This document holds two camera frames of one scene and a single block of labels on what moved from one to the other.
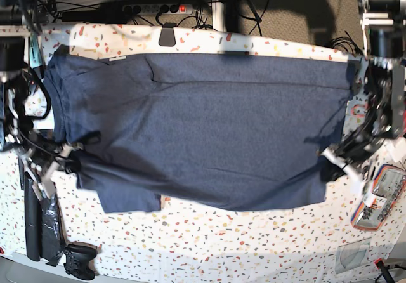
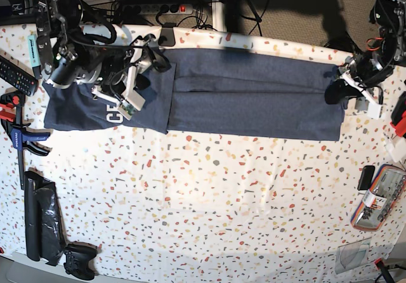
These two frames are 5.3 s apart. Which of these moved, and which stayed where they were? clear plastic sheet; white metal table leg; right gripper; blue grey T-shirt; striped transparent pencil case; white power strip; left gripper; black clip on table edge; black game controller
Moved: right gripper; blue grey T-shirt; left gripper
Stayed: white power strip; white metal table leg; striped transparent pencil case; black clip on table edge; clear plastic sheet; black game controller
